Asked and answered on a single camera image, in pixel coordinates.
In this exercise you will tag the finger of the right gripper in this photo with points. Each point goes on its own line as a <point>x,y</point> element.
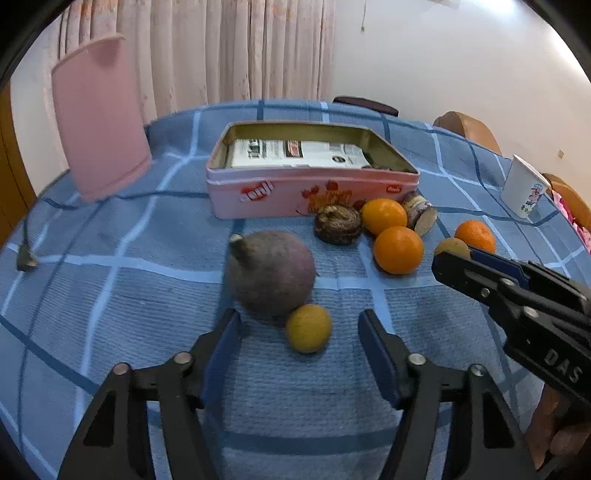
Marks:
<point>498,263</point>
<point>480,283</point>

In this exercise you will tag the dark cushioned wicker stool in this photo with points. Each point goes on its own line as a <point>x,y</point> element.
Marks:
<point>368,104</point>

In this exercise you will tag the pink metal tin box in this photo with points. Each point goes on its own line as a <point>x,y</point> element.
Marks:
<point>282,192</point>

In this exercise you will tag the blue plaid tablecloth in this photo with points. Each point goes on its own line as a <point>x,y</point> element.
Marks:
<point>138,277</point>

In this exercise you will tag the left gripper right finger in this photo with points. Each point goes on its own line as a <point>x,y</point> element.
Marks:
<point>485,441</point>

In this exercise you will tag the orange mandarin front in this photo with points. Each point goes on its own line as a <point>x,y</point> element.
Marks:
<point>398,250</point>

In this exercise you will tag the wooden door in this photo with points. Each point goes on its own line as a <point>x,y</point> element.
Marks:
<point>16,193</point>

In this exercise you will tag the brown leather armchair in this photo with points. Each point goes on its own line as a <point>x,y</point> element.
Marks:
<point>470,128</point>

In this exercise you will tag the white printed paper liner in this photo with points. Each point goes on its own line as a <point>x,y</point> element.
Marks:
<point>258,153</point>

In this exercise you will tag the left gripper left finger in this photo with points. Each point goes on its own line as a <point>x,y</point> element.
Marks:
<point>112,440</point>

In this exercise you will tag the white paper cup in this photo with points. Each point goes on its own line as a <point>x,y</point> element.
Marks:
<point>524,186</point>

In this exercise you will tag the brown leather sofa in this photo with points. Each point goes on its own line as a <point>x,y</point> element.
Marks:
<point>576,208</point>

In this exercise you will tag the pink cylindrical container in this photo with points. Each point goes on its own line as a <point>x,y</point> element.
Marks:
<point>99,118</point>

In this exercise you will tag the small tan fruit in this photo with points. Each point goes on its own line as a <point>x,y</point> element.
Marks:
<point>455,246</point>

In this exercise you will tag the orange mandarin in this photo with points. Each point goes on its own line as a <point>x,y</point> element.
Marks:
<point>382,213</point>
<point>398,250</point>
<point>476,233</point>

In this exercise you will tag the pink floral curtain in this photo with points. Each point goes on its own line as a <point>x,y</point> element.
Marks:
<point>185,54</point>

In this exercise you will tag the small yellow-green fruit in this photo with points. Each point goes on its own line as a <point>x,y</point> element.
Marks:
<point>309,328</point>

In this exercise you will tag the person right hand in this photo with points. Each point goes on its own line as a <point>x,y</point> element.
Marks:
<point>543,434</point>

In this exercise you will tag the purple round mangosteen fruit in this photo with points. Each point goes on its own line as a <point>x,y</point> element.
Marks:
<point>269,273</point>

